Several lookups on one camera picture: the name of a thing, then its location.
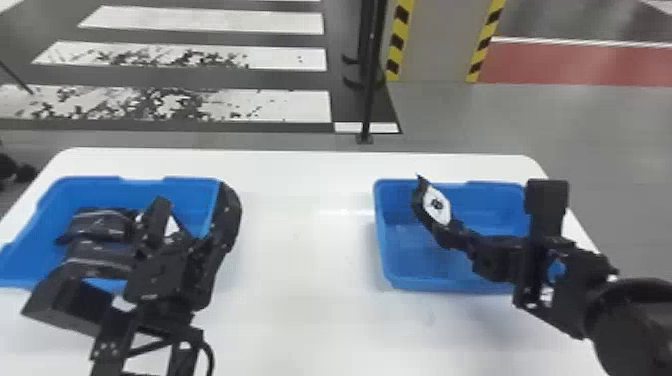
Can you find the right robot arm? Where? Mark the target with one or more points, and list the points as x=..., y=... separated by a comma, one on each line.
x=630, y=325

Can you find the yellow black striped post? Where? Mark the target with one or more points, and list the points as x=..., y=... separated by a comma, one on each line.
x=399, y=42
x=485, y=42

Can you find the black part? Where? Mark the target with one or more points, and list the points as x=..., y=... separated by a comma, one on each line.
x=436, y=202
x=97, y=223
x=100, y=257

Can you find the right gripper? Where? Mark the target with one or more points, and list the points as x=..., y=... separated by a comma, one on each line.
x=501, y=260

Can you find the blue tray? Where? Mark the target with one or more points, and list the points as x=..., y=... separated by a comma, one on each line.
x=78, y=191
x=409, y=262

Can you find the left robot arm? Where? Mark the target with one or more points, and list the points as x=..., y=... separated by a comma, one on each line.
x=181, y=357

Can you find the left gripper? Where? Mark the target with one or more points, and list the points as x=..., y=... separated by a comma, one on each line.
x=168, y=273

